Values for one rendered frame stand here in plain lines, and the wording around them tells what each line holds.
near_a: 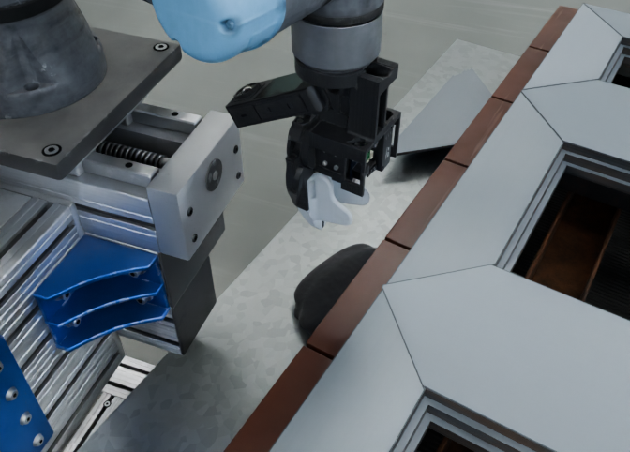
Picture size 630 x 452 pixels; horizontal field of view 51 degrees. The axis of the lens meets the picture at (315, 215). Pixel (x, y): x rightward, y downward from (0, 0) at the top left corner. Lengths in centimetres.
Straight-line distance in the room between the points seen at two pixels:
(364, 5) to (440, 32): 250
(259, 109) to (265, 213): 143
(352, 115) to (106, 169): 25
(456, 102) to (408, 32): 177
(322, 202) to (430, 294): 16
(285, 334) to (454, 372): 30
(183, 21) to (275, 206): 165
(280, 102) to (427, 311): 26
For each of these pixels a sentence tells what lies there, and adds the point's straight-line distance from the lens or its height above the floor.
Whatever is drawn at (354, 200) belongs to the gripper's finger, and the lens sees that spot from 69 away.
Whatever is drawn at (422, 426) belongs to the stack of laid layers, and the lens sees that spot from 66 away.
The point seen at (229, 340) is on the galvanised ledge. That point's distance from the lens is 89.
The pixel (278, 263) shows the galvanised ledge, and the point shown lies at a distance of 98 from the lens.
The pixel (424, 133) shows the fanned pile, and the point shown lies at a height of 72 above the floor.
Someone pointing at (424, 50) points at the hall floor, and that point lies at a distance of 288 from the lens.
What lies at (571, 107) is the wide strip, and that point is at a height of 85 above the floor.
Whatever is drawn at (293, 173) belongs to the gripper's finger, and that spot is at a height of 100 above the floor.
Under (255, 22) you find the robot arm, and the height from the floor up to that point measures 120.
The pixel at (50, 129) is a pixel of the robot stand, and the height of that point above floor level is 104.
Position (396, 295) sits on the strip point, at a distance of 71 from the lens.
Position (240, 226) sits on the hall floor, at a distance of 201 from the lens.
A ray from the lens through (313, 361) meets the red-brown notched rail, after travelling 69.
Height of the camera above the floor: 140
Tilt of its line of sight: 43 degrees down
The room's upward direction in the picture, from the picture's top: straight up
